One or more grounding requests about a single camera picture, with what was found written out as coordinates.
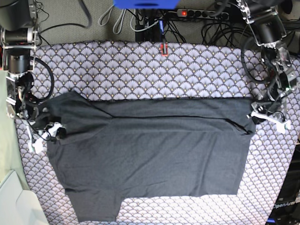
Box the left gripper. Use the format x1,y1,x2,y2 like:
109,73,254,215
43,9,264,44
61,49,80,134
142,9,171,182
247,98,285,124

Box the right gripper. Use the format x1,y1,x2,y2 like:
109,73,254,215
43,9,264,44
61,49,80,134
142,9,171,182
21,104,67,142

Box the dark grey T-shirt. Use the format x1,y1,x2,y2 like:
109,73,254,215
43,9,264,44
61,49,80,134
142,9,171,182
41,91,255,222

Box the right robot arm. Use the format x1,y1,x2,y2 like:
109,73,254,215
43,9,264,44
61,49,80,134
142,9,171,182
0,0,66,142

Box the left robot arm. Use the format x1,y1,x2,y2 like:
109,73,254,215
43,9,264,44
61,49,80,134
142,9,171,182
237,0,297,124

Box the fan patterned tablecloth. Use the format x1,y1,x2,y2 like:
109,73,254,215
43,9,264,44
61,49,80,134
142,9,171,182
31,41,300,225

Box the white plastic bin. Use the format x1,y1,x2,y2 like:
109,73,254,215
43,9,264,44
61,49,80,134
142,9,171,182
0,170,49,225

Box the black OpenArm box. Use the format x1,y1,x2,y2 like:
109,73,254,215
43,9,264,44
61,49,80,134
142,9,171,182
266,143,300,225

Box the red black table clamp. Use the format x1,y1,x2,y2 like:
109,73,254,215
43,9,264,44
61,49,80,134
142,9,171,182
160,42,168,56

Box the tangled black cables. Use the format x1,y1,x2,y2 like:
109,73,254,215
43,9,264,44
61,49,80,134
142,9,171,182
164,14,258,47

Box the black power strip red switch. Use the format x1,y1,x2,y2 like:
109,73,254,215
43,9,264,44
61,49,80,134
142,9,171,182
176,9,229,21

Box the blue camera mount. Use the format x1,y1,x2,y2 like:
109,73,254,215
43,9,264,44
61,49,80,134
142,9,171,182
113,0,179,9

